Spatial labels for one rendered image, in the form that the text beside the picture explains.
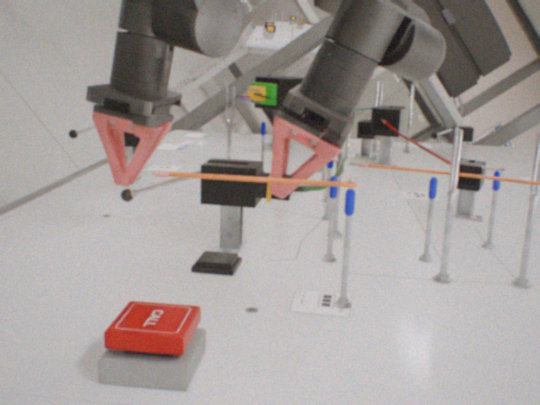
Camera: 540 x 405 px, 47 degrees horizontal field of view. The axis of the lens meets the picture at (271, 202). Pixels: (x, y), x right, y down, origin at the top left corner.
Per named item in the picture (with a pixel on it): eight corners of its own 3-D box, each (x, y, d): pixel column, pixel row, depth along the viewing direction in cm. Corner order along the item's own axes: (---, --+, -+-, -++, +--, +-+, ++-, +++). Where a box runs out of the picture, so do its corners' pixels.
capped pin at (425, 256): (430, 263, 63) (439, 179, 60) (416, 260, 63) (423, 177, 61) (434, 259, 64) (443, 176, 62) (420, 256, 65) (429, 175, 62)
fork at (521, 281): (534, 289, 57) (557, 133, 53) (513, 288, 57) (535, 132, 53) (528, 281, 59) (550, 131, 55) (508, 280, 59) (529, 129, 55)
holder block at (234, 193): (210, 195, 66) (211, 157, 65) (262, 198, 65) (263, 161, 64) (200, 204, 62) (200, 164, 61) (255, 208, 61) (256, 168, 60)
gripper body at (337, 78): (347, 127, 65) (381, 63, 63) (343, 143, 55) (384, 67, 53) (292, 99, 65) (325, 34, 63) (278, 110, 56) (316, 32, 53)
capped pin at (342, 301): (331, 302, 52) (339, 175, 49) (348, 301, 52) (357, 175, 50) (337, 309, 51) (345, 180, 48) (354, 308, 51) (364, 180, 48)
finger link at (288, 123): (311, 199, 66) (353, 120, 63) (305, 218, 59) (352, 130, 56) (254, 170, 66) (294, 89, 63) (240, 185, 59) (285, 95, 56)
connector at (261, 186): (247, 189, 65) (248, 170, 64) (294, 194, 64) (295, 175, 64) (242, 196, 62) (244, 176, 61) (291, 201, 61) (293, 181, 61)
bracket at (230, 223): (224, 240, 67) (225, 195, 66) (246, 242, 67) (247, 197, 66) (214, 253, 63) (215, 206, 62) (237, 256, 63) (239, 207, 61)
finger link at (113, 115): (167, 183, 69) (181, 100, 67) (144, 198, 62) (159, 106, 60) (110, 169, 70) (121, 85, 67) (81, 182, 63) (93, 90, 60)
